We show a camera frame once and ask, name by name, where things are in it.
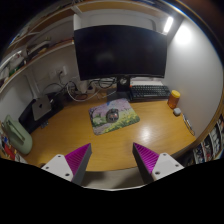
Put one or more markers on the low shelf unit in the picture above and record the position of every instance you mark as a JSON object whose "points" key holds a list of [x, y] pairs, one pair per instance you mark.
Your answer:
{"points": [[210, 143]]}

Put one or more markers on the black computer monitor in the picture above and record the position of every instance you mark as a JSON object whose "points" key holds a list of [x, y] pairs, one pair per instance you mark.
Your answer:
{"points": [[120, 50]]}

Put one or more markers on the silver mini computer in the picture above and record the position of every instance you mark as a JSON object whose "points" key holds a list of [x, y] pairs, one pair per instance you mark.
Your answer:
{"points": [[41, 107]]}

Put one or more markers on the black keyboard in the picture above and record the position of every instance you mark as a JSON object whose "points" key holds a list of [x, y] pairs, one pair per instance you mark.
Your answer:
{"points": [[150, 91]]}

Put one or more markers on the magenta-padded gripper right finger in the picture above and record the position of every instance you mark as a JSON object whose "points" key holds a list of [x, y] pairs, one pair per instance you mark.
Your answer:
{"points": [[146, 158]]}

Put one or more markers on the orange bottle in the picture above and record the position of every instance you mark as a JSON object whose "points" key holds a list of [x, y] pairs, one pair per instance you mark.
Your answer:
{"points": [[173, 100]]}

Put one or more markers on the wooden wall shelf unit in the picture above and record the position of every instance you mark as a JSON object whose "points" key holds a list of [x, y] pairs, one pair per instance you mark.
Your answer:
{"points": [[50, 20]]}

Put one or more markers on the cherry blossom print mouse pad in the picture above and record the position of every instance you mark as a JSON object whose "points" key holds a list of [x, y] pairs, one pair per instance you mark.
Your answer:
{"points": [[100, 123]]}

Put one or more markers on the green plastic jug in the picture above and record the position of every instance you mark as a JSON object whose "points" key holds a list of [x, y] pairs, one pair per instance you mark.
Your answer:
{"points": [[23, 141]]}

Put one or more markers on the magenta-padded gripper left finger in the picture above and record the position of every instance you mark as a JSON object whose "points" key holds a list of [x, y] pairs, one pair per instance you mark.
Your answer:
{"points": [[78, 158]]}

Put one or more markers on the small dark adapter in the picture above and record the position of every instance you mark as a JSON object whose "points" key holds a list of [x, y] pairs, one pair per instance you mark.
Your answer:
{"points": [[44, 125]]}

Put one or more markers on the white power strip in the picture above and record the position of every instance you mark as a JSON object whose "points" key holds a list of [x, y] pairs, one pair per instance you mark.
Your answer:
{"points": [[86, 88]]}

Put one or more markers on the red and white packaging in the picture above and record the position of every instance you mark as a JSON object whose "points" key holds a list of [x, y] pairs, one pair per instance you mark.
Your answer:
{"points": [[8, 150]]}

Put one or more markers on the white wall socket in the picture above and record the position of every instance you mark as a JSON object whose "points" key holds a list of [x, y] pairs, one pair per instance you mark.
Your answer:
{"points": [[58, 72]]}

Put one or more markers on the small white case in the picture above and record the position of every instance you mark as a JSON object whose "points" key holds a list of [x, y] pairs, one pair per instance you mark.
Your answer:
{"points": [[177, 111]]}

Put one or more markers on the bright light bar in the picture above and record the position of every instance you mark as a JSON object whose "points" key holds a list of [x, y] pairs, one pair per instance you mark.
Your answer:
{"points": [[168, 24]]}

